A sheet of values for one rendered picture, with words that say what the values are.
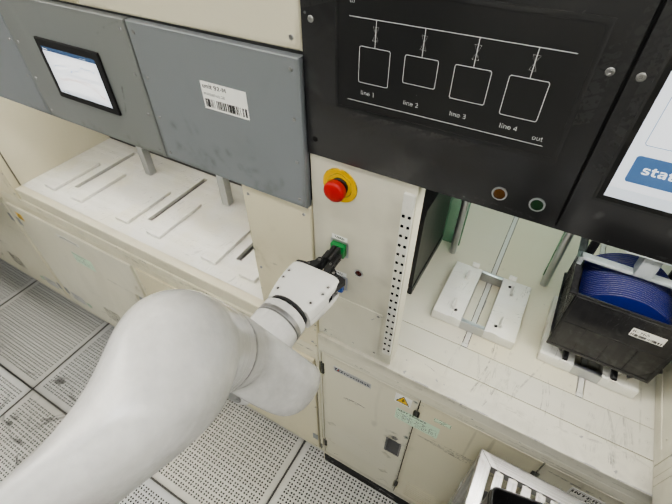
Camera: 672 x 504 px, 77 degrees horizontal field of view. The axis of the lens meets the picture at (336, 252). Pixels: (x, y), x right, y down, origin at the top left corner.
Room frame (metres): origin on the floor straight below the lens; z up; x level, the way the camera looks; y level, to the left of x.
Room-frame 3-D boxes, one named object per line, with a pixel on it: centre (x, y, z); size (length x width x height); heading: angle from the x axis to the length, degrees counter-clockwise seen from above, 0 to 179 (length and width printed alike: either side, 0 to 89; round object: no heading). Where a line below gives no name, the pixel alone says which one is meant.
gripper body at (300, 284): (0.48, 0.06, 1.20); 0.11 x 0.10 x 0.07; 150
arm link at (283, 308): (0.43, 0.09, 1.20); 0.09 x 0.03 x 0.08; 60
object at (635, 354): (0.59, -0.63, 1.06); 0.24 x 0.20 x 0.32; 60
